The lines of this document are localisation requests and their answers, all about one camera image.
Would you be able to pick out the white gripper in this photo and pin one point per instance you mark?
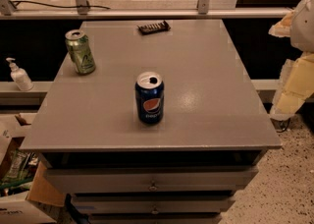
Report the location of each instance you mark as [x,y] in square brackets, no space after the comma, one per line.
[303,27]

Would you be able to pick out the blue pepsi can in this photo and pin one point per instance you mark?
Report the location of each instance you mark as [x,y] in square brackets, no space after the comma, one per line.
[149,95]

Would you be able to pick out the green soda can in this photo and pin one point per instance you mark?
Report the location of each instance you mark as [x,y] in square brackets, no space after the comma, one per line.
[78,47]

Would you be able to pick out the grey drawer cabinet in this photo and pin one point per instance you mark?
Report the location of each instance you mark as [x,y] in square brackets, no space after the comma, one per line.
[165,131]

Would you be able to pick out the top grey drawer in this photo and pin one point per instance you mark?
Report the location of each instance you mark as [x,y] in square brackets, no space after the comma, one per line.
[89,181]

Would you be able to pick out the grey drawer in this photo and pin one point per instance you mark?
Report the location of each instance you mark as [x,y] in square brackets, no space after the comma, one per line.
[89,181]
[152,204]
[172,218]

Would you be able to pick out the bottom grey drawer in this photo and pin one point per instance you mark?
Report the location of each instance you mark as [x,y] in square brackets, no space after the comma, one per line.
[172,218]

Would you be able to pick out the middle grey drawer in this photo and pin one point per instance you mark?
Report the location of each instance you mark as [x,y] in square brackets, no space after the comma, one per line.
[152,204]

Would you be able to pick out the white pump sanitizer bottle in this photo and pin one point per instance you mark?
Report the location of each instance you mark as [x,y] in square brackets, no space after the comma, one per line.
[19,76]

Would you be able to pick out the cardboard box with trash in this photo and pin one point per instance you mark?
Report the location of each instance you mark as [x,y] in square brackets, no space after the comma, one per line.
[21,171]

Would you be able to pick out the white box lower left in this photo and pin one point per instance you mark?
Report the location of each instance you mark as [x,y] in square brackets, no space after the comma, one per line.
[16,209]

